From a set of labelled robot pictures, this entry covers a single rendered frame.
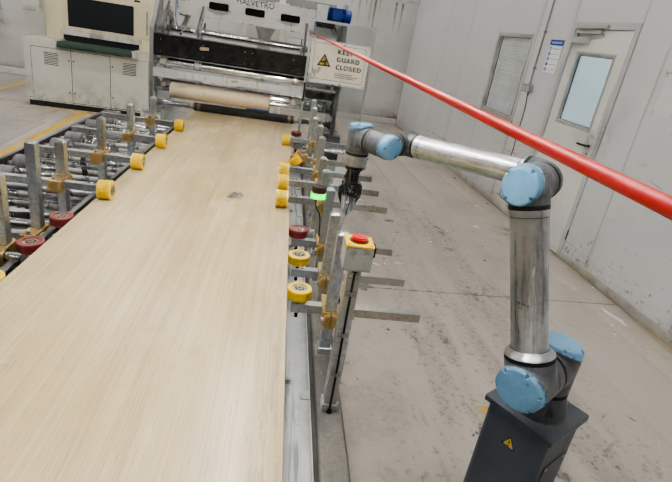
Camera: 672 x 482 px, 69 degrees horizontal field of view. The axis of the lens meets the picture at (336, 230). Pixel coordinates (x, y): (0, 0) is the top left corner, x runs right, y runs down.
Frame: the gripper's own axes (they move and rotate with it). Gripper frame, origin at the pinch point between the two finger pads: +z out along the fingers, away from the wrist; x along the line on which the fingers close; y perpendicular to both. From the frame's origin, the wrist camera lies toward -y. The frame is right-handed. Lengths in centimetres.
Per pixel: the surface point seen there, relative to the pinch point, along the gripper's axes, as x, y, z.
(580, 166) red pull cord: -15, 165, -63
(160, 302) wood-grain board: -58, 63, 11
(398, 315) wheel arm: 16, 50, 17
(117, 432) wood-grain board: -55, 111, 11
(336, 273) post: -8, 54, 1
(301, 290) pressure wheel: -18, 50, 11
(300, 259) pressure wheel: -17.8, 27.2, 10.7
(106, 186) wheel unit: -97, -9, 4
